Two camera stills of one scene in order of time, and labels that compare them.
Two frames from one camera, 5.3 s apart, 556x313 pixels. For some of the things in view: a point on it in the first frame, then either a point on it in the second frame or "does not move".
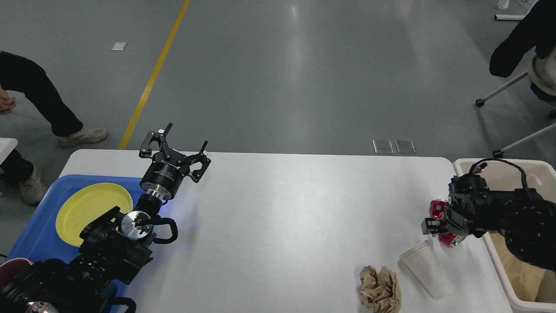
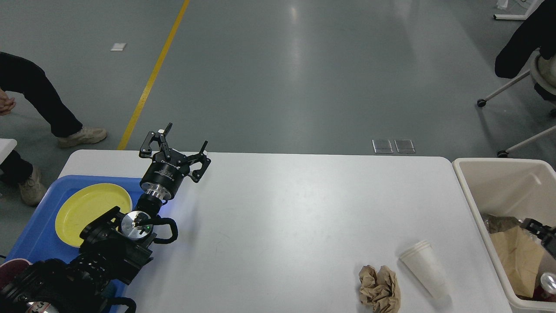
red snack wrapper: x=437 y=211 → x=539 y=294
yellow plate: x=85 y=204 does not move
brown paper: x=380 y=291 does not move
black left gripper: x=164 y=174 does not move
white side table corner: x=6 y=146 does not move
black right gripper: x=455 y=221 → x=548 y=237
